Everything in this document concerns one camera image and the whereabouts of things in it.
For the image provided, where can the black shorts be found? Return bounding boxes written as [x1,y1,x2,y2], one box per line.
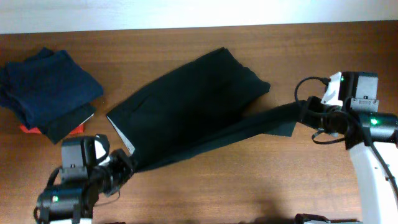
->
[107,48,300,172]

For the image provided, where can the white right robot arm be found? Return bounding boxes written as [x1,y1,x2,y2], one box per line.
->
[299,96,397,223]

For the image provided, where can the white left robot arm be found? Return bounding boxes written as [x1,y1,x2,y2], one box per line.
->
[33,149,136,223]

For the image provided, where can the folded red garment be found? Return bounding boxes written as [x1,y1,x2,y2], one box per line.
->
[19,115,93,135]

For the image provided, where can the folded black garment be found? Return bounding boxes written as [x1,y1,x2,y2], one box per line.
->
[38,103,96,144]

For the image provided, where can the folded navy blue garment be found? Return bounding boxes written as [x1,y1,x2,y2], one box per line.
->
[1,48,104,128]

